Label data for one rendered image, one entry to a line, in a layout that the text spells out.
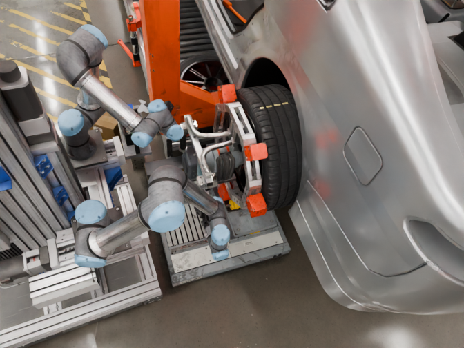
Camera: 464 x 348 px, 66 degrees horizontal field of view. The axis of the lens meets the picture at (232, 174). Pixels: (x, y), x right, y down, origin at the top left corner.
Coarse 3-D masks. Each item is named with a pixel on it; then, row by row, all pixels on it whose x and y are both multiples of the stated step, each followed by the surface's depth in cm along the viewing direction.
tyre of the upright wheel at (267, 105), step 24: (240, 96) 176; (264, 96) 168; (288, 96) 169; (264, 120) 160; (288, 120) 163; (288, 144) 160; (264, 168) 164; (288, 168) 163; (264, 192) 171; (288, 192) 170
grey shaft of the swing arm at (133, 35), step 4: (128, 16) 289; (132, 16) 290; (128, 20) 292; (132, 20) 291; (132, 32) 300; (132, 36) 303; (136, 36) 304; (132, 40) 305; (136, 40) 307; (132, 44) 309; (136, 44) 310; (136, 48) 314; (136, 52) 318; (136, 56) 320; (136, 60) 324
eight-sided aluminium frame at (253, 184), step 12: (216, 108) 191; (228, 108) 170; (240, 108) 169; (216, 120) 197; (216, 132) 205; (240, 132) 161; (252, 132) 162; (252, 180) 164; (228, 192) 204; (240, 192) 199; (252, 192) 176; (240, 204) 184
